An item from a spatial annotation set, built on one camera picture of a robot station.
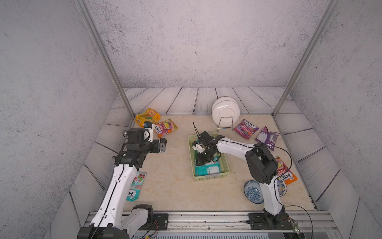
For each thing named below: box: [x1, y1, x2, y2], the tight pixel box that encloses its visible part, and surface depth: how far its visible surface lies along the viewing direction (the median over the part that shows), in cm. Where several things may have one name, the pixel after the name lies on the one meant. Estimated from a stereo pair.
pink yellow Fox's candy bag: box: [154, 118, 179, 138], surface depth 113 cm
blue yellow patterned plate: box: [276, 177, 287, 197], surface depth 83 cm
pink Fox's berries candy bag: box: [233, 119, 260, 140], surface depth 112 cm
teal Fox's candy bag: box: [194, 155, 221, 177], surface depth 91 cm
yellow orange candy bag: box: [134, 108, 162, 128], surface depth 117 cm
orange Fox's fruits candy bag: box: [275, 156, 298, 186], surface depth 89 cm
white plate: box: [211, 96, 241, 127], surface depth 107 cm
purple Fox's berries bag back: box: [254, 125, 281, 151], surface depth 105 cm
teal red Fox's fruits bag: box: [125, 171, 148, 202], surface depth 84 cm
